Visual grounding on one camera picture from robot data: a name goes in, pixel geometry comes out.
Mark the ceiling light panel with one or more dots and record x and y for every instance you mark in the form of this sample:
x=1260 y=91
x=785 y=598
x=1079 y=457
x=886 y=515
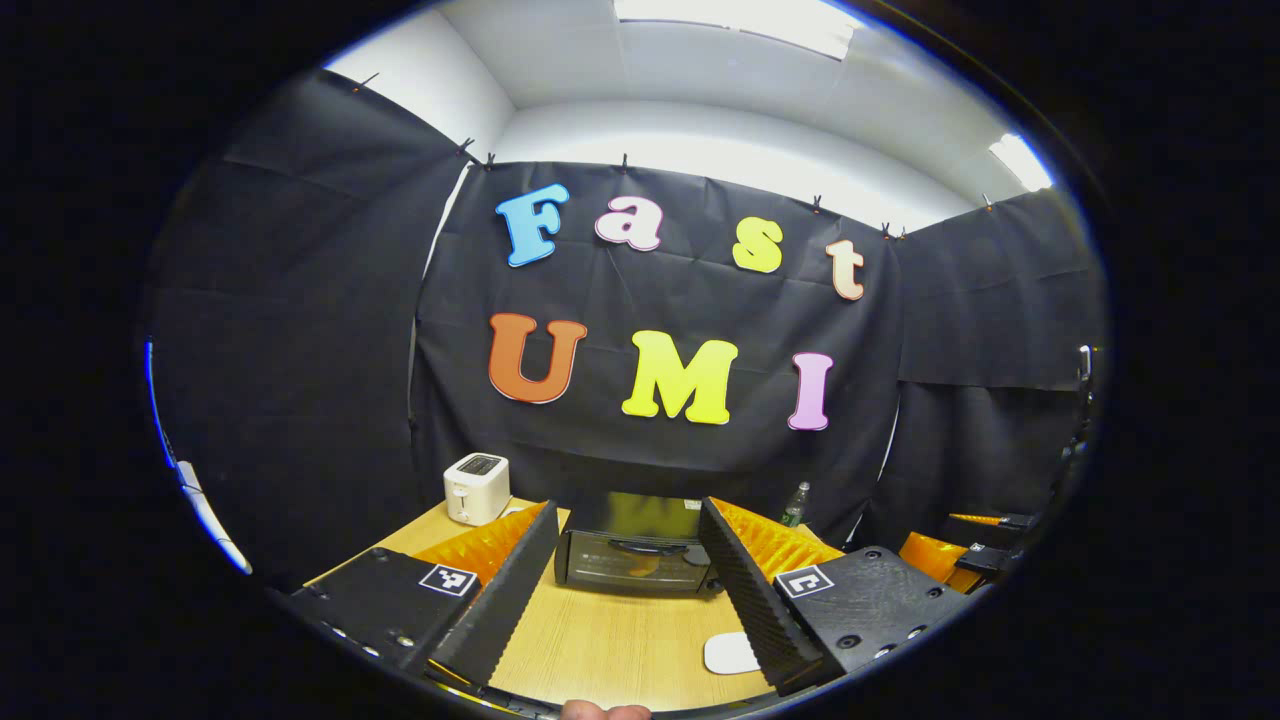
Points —
x=1022 y=160
x=740 y=20

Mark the green plastic bottle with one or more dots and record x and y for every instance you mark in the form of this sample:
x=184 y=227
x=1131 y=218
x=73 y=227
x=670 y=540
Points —
x=795 y=508

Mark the black electric oven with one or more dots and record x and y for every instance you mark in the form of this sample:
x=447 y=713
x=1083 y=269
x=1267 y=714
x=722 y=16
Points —
x=620 y=578

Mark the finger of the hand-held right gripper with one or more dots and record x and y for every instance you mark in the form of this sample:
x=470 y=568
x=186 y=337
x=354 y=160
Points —
x=935 y=558
x=1015 y=521

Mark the black backdrop cloth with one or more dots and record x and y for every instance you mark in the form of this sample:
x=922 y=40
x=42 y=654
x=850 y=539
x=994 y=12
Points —
x=300 y=350

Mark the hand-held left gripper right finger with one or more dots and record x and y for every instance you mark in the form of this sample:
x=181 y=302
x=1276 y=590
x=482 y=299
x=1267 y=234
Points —
x=755 y=600

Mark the orange-brown food piece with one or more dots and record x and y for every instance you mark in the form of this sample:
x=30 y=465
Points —
x=645 y=568

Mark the small white plate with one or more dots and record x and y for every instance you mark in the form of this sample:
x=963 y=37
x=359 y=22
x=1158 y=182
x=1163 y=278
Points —
x=728 y=653

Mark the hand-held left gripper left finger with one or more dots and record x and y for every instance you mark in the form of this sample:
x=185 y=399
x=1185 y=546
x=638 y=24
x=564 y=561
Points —
x=505 y=600

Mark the white toaster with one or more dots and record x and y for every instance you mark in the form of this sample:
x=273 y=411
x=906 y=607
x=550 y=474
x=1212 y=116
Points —
x=476 y=490

